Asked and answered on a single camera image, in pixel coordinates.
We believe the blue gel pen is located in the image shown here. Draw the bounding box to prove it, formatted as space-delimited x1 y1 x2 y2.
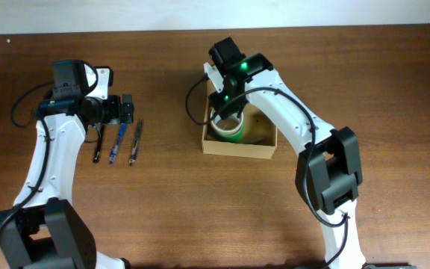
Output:
109 123 127 164

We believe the dark grey gel pen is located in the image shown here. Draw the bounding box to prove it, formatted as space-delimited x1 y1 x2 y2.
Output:
128 120 143 166

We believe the green tape roll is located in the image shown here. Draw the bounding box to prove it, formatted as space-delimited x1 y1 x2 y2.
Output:
211 119 245 143

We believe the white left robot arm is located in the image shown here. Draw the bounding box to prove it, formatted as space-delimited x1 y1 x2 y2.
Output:
0 60 134 268

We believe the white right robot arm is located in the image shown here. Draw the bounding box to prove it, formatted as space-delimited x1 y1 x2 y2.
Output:
204 37 366 268

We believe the black slim pen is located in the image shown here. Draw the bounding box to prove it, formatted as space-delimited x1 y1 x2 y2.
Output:
93 125 105 164

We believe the brown cardboard box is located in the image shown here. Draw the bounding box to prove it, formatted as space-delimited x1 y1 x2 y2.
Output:
201 80 278 161

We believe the black permanent marker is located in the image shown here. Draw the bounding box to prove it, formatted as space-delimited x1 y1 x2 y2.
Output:
241 137 265 144

